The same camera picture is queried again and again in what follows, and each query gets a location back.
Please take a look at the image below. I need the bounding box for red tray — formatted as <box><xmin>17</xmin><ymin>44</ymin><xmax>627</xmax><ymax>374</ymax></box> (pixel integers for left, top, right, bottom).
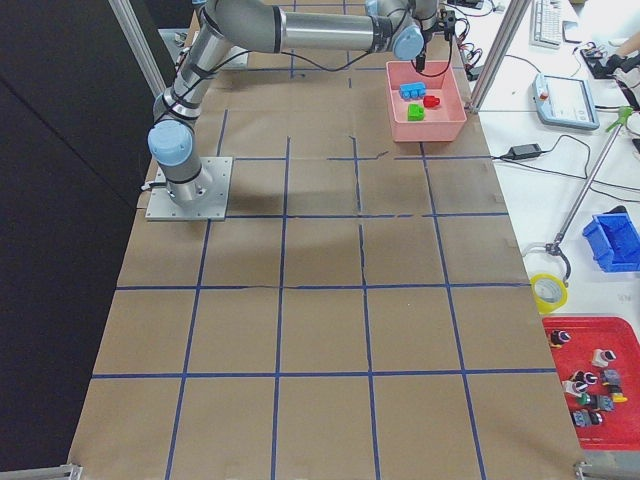
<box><xmin>543</xmin><ymin>316</ymin><xmax>639</xmax><ymax>451</ymax></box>

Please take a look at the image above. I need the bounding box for blue toy block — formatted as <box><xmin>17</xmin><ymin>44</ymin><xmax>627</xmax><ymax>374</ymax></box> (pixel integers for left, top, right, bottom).
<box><xmin>398</xmin><ymin>82</ymin><xmax>426</xmax><ymax>101</ymax></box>

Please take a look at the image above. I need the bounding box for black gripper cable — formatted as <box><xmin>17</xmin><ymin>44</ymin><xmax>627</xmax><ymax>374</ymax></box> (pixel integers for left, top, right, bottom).
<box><xmin>412</xmin><ymin>29</ymin><xmax>457</xmax><ymax>79</ymax></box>

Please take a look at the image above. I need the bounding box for white keyboard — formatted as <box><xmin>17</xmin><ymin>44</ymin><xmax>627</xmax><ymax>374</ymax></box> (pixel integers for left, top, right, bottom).
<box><xmin>529</xmin><ymin>0</ymin><xmax>562</xmax><ymax>49</ymax></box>

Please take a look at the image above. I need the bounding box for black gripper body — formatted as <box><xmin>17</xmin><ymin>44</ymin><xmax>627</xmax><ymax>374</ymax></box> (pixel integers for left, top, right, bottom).
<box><xmin>420</xmin><ymin>27</ymin><xmax>438</xmax><ymax>56</ymax></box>

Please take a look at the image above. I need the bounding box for reacher grabber tool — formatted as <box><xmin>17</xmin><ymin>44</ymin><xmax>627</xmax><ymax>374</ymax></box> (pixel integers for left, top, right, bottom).
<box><xmin>522</xmin><ymin>106</ymin><xmax>634</xmax><ymax>287</ymax></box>

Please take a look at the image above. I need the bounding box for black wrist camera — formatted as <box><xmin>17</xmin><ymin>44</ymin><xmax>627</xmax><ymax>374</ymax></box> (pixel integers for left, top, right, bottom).
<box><xmin>439</xmin><ymin>9</ymin><xmax>457</xmax><ymax>42</ymax></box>

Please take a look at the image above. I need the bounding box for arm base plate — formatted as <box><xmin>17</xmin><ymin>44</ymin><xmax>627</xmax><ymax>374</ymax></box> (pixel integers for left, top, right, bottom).
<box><xmin>145</xmin><ymin>157</ymin><xmax>233</xmax><ymax>221</ymax></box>

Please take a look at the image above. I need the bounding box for yellow tape roll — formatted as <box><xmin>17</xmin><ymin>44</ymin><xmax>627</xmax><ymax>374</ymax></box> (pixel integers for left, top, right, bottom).
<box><xmin>531</xmin><ymin>273</ymin><xmax>568</xmax><ymax>315</ymax></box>

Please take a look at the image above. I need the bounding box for green toy block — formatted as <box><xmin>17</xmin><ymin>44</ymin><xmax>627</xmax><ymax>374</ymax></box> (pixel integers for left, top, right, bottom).
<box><xmin>407</xmin><ymin>103</ymin><xmax>425</xmax><ymax>122</ymax></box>

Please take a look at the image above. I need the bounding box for black power adapter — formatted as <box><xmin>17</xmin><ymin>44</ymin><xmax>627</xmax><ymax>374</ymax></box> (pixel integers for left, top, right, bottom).
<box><xmin>505</xmin><ymin>143</ymin><xmax>543</xmax><ymax>161</ymax></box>

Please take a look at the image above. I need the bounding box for blue storage bin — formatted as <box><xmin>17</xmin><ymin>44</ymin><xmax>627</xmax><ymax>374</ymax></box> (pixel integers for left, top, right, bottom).
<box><xmin>583</xmin><ymin>213</ymin><xmax>639</xmax><ymax>273</ymax></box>

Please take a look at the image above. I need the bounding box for red toy block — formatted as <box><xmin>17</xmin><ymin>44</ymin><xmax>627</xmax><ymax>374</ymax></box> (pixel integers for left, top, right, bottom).
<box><xmin>422</xmin><ymin>95</ymin><xmax>441</xmax><ymax>109</ymax></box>

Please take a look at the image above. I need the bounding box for pink plastic box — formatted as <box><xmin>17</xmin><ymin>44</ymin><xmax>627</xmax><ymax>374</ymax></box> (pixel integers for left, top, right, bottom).
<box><xmin>386</xmin><ymin>61</ymin><xmax>467</xmax><ymax>142</ymax></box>

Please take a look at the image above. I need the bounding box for teach pendant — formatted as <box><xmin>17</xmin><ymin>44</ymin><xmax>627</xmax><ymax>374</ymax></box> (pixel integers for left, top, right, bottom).
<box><xmin>532</xmin><ymin>73</ymin><xmax>600</xmax><ymax>131</ymax></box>

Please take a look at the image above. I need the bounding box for aluminium frame post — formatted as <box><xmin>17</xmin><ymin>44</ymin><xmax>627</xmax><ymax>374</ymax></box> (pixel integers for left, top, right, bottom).
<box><xmin>467</xmin><ymin>0</ymin><xmax>530</xmax><ymax>113</ymax></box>

